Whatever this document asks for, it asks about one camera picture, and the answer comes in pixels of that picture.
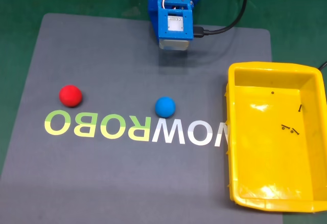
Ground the blue ball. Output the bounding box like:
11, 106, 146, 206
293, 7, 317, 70
155, 96, 176, 118

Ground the blue camera box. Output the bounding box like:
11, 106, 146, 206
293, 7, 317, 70
157, 7, 194, 51

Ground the yellow plastic bin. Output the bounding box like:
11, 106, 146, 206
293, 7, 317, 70
224, 61, 327, 213

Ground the grey mat with lettering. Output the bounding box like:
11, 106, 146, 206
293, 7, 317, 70
0, 13, 284, 224

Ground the black USB cable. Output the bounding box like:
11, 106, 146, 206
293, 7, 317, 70
193, 0, 248, 39

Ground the red ball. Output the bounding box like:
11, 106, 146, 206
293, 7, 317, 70
59, 84, 83, 107

